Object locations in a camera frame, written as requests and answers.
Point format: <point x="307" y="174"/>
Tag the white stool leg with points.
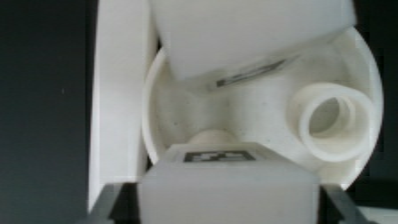
<point x="224" y="182"/>
<point x="231" y="38"/>

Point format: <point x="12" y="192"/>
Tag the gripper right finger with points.
<point x="337" y="211"/>

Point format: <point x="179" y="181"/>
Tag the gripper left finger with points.
<point x="115" y="206"/>

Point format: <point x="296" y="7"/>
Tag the white round stool seat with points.
<point x="305" y="110"/>

